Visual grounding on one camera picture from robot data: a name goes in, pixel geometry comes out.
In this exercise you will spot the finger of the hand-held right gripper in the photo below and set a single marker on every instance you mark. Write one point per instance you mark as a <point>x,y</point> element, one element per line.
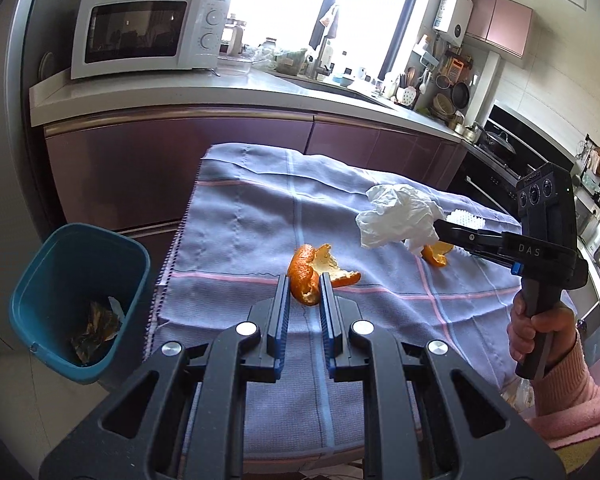
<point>500,262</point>
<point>470,236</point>

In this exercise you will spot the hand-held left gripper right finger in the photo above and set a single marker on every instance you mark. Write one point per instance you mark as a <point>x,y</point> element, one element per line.
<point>327,310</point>

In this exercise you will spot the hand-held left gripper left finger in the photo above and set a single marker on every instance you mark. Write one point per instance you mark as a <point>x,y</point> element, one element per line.
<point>280,310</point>

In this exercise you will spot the large orange peel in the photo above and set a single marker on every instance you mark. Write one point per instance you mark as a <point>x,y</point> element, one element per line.
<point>305,270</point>

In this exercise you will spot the white tissue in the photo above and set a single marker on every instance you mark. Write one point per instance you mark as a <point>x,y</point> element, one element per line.
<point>395,220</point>

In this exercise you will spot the large gold snack wrapper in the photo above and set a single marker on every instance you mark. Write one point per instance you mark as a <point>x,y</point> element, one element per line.
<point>97,330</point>

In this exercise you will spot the teal plastic bin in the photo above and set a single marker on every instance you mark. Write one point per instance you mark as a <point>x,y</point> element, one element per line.
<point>40,310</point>

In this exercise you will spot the person's right forearm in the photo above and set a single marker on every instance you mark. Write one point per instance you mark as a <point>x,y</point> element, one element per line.
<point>575,400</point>

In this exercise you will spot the person's right hand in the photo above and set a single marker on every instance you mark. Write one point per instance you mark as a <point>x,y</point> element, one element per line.
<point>562,330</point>

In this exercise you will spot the flat white foam fruit net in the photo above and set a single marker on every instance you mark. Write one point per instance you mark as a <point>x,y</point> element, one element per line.
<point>467,219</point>

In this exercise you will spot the small orange peel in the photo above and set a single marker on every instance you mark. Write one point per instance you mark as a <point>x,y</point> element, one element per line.
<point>437,256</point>

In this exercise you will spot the black built-in oven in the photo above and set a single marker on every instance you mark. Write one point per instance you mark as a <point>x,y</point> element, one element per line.
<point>485,185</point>

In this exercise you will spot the blue checked cloth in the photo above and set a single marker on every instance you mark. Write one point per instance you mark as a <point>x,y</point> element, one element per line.
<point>240,240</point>

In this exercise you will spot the wok with lid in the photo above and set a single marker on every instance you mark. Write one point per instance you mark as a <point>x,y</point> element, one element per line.
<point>497,142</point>

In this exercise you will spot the black range hood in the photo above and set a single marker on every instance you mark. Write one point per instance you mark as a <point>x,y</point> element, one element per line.
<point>525,135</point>

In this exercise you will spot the small metal kettle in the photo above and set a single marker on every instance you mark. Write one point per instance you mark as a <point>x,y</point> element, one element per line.
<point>467,132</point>

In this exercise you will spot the black hanging frying pan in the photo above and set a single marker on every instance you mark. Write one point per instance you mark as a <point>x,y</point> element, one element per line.
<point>461,95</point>

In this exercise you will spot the white perforated utensil holder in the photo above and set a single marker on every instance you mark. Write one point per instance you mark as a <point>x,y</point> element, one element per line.
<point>406,96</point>

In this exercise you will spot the orange grater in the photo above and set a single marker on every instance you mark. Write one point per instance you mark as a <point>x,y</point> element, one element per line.
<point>456,69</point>

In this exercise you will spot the kitchen counter with maroon cabinets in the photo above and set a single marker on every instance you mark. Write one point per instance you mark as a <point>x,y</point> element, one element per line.
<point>180,160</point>

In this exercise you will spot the white mug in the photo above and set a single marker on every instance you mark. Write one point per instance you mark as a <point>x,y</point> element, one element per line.
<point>361,74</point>

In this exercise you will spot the small blue bowl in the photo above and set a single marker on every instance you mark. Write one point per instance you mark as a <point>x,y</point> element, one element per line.
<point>347,80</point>

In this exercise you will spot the white water heater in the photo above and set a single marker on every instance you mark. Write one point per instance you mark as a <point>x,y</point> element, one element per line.
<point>452,15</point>

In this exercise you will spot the white soap dispenser bottle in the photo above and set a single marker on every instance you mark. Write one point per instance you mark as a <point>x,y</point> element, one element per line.
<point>327,60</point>

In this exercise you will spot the kitchen window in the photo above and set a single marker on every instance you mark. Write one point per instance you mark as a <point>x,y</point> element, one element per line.
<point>370,10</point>

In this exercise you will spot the glass food container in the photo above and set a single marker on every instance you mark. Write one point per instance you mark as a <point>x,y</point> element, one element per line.
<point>235,65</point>

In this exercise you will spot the pile of clear plastic bags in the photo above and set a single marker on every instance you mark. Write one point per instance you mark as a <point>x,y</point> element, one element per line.
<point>280,57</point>

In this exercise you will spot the white microwave oven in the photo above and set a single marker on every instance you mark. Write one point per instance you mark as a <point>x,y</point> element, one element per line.
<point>130,30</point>

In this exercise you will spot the white plate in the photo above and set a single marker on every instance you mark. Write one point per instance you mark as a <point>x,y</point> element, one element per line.
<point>48,66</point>

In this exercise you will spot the grey refrigerator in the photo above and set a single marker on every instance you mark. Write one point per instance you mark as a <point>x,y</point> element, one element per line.
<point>22,50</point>

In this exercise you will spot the wall-mounted storage shelf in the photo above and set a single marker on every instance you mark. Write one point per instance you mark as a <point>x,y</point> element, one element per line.
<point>426,55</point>

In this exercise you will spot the pink wall cabinet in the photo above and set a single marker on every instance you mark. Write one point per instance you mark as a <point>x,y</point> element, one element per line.
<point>505,22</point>

